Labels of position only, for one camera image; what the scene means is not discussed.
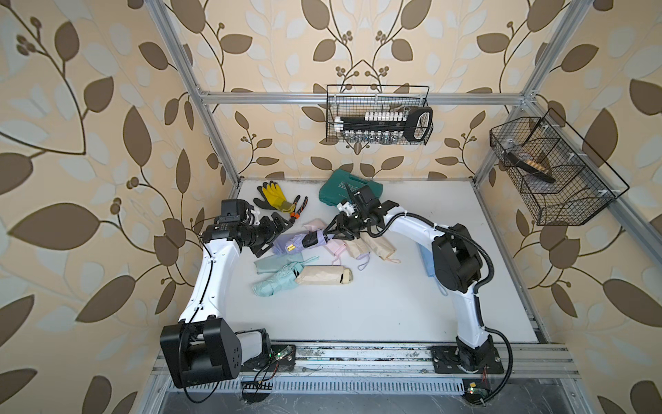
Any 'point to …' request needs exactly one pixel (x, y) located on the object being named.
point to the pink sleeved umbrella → (334, 246)
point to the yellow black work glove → (273, 198)
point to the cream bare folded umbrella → (321, 275)
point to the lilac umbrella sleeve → (279, 242)
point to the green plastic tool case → (332, 190)
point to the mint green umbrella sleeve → (272, 264)
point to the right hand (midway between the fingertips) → (328, 233)
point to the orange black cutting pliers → (296, 214)
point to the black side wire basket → (563, 179)
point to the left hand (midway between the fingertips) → (277, 229)
